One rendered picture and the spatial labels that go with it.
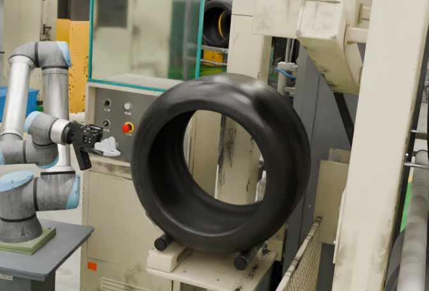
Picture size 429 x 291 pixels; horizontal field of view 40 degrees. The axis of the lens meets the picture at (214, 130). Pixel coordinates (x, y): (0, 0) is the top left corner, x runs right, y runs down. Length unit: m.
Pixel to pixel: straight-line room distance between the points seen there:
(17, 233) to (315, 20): 1.73
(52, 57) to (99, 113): 0.38
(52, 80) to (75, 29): 5.01
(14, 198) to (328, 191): 1.31
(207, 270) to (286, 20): 0.97
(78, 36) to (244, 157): 5.67
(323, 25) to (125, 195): 1.72
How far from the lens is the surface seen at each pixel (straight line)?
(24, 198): 2.62
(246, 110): 1.76
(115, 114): 2.82
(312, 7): 1.35
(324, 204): 2.10
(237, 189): 2.24
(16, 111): 2.43
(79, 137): 2.13
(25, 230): 2.67
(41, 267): 2.52
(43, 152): 2.27
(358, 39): 1.42
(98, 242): 3.00
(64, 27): 7.71
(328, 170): 2.06
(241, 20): 2.13
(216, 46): 5.89
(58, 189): 2.60
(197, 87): 1.82
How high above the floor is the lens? 1.74
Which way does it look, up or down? 14 degrees down
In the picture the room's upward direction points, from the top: 5 degrees clockwise
